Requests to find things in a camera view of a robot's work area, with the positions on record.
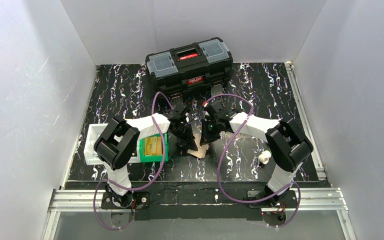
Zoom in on yellow cards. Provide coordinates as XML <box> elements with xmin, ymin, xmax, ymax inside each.
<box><xmin>144</xmin><ymin>136</ymin><xmax>163</xmax><ymax>156</ymax></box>

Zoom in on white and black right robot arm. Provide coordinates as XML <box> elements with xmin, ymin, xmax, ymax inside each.
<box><xmin>200</xmin><ymin>100</ymin><xmax>314</xmax><ymax>205</ymax></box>

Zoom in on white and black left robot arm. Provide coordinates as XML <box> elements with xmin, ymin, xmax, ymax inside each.
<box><xmin>93</xmin><ymin>104</ymin><xmax>198</xmax><ymax>209</ymax></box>

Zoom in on green plastic bin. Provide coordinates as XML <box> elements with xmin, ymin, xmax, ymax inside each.
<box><xmin>136</xmin><ymin>133</ymin><xmax>169</xmax><ymax>163</ymax></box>

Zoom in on black plastic toolbox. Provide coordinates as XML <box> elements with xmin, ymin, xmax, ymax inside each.
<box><xmin>145</xmin><ymin>37</ymin><xmax>233</xmax><ymax>99</ymax></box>

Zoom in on white plastic bin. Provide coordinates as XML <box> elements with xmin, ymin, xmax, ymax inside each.
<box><xmin>83</xmin><ymin>123</ymin><xmax>143</xmax><ymax>166</ymax></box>

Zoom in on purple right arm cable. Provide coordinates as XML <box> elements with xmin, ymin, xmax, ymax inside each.
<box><xmin>203</xmin><ymin>93</ymin><xmax>302</xmax><ymax>229</ymax></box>

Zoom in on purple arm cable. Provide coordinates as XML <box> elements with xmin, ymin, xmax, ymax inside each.
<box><xmin>203</xmin><ymin>93</ymin><xmax>302</xmax><ymax>229</ymax></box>
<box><xmin>92</xmin><ymin>91</ymin><xmax>176</xmax><ymax>231</ymax></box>

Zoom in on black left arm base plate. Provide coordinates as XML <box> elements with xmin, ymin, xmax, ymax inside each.
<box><xmin>100</xmin><ymin>191</ymin><xmax>151</xmax><ymax>210</ymax></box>

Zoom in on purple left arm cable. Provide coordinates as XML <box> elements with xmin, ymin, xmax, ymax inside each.
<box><xmin>92</xmin><ymin>91</ymin><xmax>176</xmax><ymax>231</ymax></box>

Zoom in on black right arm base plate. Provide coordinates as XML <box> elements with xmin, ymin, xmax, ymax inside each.
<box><xmin>243</xmin><ymin>190</ymin><xmax>298</xmax><ymax>213</ymax></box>

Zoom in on aluminium front rail frame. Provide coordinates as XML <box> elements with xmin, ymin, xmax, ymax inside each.
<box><xmin>42</xmin><ymin>187</ymin><xmax>357</xmax><ymax>240</ymax></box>

